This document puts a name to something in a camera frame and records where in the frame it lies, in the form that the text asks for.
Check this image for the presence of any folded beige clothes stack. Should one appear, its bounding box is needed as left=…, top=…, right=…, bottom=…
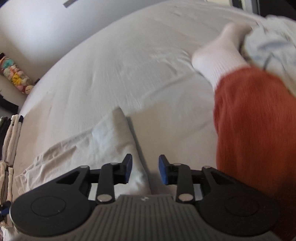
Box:
left=1, top=114, right=23, bottom=204

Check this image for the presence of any orange-red trouser leg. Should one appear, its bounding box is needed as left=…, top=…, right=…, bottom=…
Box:
left=214, top=67, right=295, bottom=240

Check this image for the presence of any plush toy column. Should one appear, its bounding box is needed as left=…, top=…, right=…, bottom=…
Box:
left=1, top=53, right=34, bottom=95

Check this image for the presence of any black box by wall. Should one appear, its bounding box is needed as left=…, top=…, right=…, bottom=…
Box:
left=0, top=95, right=19, bottom=114

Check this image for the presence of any beige garment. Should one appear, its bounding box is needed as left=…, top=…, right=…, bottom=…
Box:
left=13, top=108, right=151, bottom=197

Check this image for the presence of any white sock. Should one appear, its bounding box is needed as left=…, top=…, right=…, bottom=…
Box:
left=192, top=23, right=252, bottom=89

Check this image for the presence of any light blue garment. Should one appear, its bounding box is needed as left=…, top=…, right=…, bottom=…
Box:
left=241, top=16, right=295, bottom=95

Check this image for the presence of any white bed sheet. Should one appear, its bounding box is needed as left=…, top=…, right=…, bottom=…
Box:
left=13, top=1, right=261, bottom=198

